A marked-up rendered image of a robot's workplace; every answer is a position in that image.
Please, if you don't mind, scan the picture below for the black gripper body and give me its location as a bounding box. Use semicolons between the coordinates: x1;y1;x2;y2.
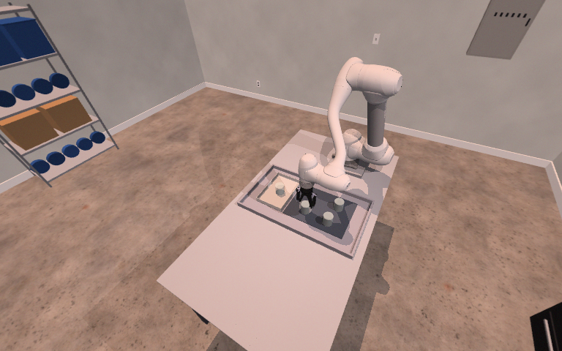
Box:
300;187;313;196

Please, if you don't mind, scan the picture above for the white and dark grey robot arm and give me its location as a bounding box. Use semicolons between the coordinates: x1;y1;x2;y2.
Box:
299;57;402;192

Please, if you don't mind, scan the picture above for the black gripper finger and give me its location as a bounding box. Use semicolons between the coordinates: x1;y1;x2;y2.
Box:
296;187;304;208
306;193;317;213

